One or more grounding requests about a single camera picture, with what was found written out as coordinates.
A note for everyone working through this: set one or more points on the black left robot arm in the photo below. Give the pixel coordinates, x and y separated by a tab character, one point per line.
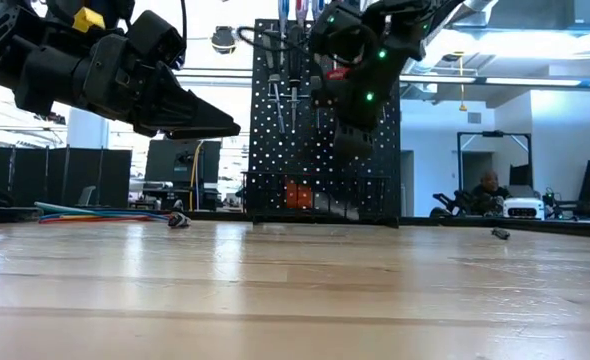
10	50

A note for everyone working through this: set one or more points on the black frame stand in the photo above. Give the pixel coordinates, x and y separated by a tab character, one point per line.
492	134

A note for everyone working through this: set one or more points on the grey horizontal frame bar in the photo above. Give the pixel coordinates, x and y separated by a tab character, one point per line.
525	81

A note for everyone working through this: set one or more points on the slim steel-shaft screwdriver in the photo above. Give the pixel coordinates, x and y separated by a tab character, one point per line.
283	12

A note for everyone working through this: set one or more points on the black partition panels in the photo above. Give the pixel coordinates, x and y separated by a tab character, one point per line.
50	175

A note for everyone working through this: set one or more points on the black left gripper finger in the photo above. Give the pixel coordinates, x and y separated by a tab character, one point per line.
205	135
190	112

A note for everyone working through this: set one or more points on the person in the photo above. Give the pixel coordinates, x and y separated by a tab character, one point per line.
490	182

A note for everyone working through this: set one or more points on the black background robot arm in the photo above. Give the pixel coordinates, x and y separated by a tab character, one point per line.
450	202

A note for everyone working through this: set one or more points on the white box device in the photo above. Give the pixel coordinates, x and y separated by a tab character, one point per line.
522	207

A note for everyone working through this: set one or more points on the black dome camera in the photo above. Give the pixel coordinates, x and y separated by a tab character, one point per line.
223	40

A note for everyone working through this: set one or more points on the black monitor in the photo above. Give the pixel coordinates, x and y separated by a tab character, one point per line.
175	160

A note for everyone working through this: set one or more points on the yellow ceiling pendant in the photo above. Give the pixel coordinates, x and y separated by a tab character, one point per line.
461	107

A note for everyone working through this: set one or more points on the black pegboard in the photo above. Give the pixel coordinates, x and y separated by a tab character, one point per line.
315	150

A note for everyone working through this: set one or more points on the chrome tool holder rack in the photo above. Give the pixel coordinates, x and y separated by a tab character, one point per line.
286	96

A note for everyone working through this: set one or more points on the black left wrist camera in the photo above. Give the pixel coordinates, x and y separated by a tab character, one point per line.
157	37

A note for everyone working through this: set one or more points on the yellow sticker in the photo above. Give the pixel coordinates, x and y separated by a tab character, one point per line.
87	19

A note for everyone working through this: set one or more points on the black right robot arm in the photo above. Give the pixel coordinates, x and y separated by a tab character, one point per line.
390	30

